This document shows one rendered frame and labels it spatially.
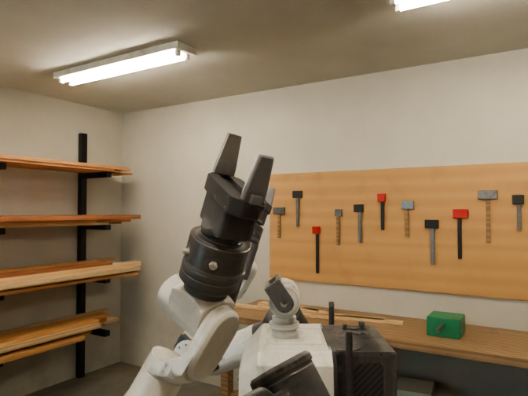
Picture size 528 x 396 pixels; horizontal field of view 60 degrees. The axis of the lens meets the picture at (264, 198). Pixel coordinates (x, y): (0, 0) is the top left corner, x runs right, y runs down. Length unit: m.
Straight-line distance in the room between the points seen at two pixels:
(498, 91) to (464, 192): 0.71
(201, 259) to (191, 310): 0.08
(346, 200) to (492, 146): 1.10
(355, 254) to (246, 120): 1.56
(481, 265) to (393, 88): 1.43
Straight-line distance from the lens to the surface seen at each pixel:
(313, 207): 3.79
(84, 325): 4.51
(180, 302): 0.68
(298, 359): 0.77
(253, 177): 0.56
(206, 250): 0.61
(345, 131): 3.75
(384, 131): 3.65
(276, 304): 0.92
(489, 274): 3.47
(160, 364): 0.69
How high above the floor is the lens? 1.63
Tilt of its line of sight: 2 degrees up
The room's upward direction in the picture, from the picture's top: straight up
